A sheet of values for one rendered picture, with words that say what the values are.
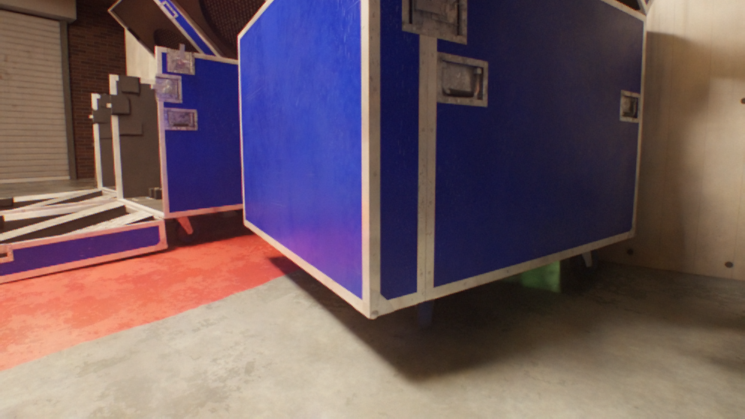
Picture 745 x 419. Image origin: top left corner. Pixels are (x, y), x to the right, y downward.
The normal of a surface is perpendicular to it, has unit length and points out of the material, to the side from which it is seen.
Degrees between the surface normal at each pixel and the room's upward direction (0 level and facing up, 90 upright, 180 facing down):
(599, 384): 0
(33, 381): 0
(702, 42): 90
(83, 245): 90
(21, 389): 0
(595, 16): 90
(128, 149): 90
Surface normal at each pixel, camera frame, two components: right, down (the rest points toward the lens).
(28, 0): 0.81, 0.06
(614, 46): 0.54, 0.08
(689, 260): -0.59, 0.08
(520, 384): 0.00, -0.99
